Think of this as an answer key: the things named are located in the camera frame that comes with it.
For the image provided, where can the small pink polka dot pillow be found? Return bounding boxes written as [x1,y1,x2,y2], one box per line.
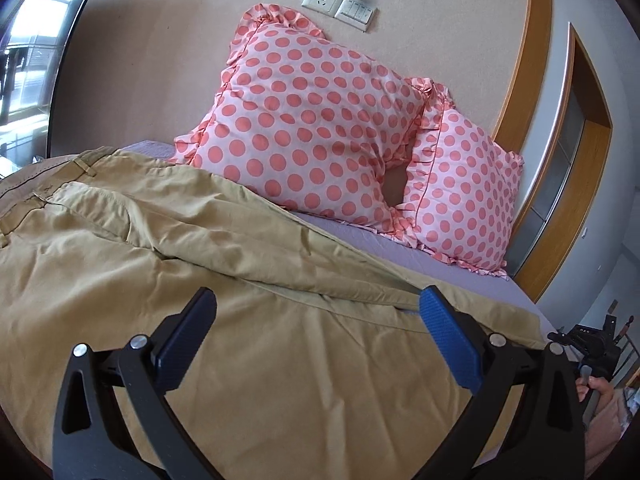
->
[394,78,524,278]

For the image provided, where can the large pink polka dot pillow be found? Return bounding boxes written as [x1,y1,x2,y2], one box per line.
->
[172,3,432,233]

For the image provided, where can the lavender bed sheet mattress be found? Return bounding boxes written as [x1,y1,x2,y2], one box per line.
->
[115,148,551,346]

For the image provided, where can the black framed television screen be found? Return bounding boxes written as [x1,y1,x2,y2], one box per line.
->
[1,0,87,167]

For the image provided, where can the white wall light switch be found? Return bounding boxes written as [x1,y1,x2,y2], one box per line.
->
[333,0,376,32]

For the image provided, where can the wooden wall trim panel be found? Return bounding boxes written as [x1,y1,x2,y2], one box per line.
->
[495,0,613,301]

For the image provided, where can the person's right hand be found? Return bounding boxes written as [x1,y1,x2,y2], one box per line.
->
[576,375,614,428]

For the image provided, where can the khaki tan pants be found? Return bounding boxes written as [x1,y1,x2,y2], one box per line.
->
[0,145,548,476]

